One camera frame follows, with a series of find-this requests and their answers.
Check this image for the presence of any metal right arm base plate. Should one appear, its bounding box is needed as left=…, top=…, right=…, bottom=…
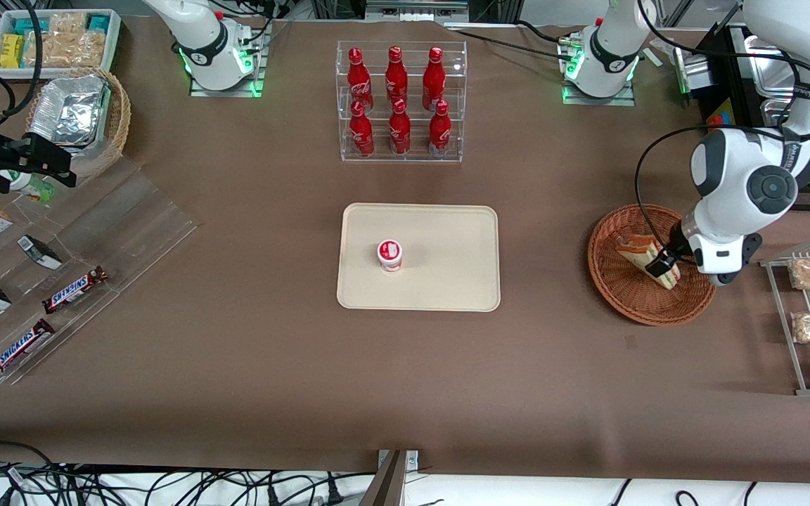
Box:
left=188, top=20, right=266, bottom=98

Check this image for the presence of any black food warmer machine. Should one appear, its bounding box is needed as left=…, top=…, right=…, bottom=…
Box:
left=672, top=25, right=810, bottom=213

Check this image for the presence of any black floor cable bundle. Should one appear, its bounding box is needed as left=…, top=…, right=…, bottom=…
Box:
left=0, top=441, right=378, bottom=506

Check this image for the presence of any clear acrylic bottle rack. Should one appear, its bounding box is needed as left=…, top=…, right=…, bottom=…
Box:
left=336, top=40, right=468, bottom=164

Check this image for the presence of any triangle sandwich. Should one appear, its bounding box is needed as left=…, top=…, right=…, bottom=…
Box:
left=615, top=235, right=681, bottom=290

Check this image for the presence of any clear rice cracker pack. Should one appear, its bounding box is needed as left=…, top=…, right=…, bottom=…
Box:
left=49, top=12, right=90, bottom=37
left=24, top=31, right=108, bottom=70

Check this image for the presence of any clear acrylic tiered stand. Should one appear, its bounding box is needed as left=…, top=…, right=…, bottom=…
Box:
left=0, top=155, right=199, bottom=387

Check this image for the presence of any silver metal warmer tray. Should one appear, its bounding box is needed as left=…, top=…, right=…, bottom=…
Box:
left=760, top=98, right=799, bottom=138
left=744, top=34, right=799, bottom=99

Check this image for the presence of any brown round wicker basket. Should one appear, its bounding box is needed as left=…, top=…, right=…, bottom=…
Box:
left=587, top=204, right=718, bottom=327

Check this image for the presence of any white plastic snack bin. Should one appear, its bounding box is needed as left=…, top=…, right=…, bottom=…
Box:
left=0, top=8, right=123, bottom=80

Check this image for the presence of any metal table edge bracket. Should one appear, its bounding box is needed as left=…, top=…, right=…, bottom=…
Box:
left=363, top=449, right=421, bottom=506

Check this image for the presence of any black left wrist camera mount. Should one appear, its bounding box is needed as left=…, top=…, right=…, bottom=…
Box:
left=710, top=233, right=764, bottom=287

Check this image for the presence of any yellow snack packet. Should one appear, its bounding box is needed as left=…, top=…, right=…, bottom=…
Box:
left=0, top=33, right=27, bottom=70

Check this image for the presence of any green white small bottle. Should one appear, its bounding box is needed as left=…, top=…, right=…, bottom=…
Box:
left=0, top=169, right=56, bottom=204

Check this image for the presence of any red cola bottle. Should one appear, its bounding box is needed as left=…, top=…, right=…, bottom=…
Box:
left=427, top=100, right=453, bottom=157
left=348, top=100, right=376, bottom=158
left=387, top=98, right=412, bottom=156
left=422, top=47, right=447, bottom=112
left=347, top=48, right=375, bottom=113
left=385, top=46, right=410, bottom=106

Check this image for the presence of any silver foil container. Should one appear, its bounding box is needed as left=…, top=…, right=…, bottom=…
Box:
left=28, top=74, right=113, bottom=160

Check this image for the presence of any red white yogurt cup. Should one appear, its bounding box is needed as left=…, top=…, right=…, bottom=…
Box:
left=377, top=240, right=404, bottom=273

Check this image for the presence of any tan wicker basket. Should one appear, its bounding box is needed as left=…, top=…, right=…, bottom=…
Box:
left=25, top=67, right=132, bottom=181

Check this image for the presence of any brown snickers bar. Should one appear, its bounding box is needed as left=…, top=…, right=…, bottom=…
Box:
left=41, top=266, right=109, bottom=315
left=0, top=318, right=56, bottom=380

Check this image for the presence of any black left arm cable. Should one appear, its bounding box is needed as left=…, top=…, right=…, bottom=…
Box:
left=633, top=125, right=733, bottom=248

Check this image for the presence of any silver wire display rack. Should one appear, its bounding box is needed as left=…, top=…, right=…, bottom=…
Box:
left=760, top=234, right=810, bottom=397

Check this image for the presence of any beige plastic tray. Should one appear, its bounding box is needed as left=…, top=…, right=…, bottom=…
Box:
left=336, top=203, right=501, bottom=312

